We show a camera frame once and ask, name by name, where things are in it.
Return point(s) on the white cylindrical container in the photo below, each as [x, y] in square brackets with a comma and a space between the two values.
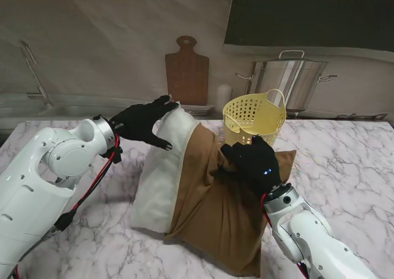
[223, 97]

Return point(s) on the brown pillowcase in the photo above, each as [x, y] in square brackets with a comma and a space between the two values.
[215, 217]

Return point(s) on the steel stockpot with lid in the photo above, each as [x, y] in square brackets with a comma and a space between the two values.
[286, 79]

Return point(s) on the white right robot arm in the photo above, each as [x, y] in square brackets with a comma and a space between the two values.
[307, 236]

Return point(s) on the yellow perforated laundry basket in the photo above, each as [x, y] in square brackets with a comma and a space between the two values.
[264, 119]

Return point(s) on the steel sink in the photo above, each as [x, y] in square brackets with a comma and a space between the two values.
[61, 111]

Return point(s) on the white pillow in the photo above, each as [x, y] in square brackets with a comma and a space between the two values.
[160, 180]

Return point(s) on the brown wooden cutting board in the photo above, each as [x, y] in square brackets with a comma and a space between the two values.
[186, 79]

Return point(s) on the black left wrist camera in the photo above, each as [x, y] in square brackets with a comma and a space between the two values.
[114, 156]

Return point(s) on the chrome faucet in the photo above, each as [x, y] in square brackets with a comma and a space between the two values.
[32, 68]

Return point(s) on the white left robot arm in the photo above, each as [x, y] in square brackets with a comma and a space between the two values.
[40, 180]

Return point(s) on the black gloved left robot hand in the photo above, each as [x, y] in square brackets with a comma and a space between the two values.
[138, 122]

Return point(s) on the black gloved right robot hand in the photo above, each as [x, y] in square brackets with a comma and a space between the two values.
[255, 165]

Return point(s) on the dark wall panel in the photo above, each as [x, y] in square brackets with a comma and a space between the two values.
[307, 14]

